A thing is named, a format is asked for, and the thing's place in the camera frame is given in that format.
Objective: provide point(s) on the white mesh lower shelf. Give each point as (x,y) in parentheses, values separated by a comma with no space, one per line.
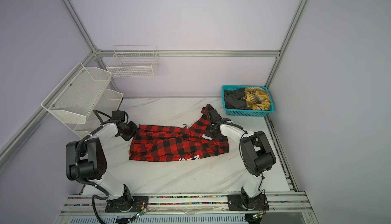
(109,101)

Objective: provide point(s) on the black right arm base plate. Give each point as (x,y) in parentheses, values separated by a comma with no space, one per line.
(240,202)

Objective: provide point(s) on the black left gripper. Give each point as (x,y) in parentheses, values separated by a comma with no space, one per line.
(134,127)

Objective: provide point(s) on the aluminium frame profile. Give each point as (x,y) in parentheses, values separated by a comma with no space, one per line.
(16,143)

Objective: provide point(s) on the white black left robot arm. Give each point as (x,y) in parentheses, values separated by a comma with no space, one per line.
(86,162)

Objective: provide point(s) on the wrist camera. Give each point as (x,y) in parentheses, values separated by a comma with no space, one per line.
(212,114)
(120,115)

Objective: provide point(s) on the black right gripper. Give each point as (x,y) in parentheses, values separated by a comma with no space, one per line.
(207,133)

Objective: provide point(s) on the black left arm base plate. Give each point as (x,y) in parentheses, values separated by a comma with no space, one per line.
(134,205)

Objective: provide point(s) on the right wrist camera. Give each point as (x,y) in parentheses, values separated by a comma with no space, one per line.
(212,114)

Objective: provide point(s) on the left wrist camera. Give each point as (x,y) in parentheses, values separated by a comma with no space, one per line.
(120,115)

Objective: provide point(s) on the aluminium mounting rail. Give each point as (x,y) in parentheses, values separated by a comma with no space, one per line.
(198,203)

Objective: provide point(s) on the white wire basket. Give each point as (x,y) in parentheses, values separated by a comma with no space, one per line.
(134,62)

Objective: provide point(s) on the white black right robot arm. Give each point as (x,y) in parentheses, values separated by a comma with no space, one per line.
(256,154)

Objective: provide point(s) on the red black plaid shirt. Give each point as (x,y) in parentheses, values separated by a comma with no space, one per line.
(156,143)

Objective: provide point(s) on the yellow plaid shirt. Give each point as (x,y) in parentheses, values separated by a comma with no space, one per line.
(257,98)

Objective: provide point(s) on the dark grey shirt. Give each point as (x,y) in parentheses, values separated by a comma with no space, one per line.
(235,100)

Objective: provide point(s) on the teal plastic basket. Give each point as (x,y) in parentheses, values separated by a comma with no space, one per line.
(250,112)

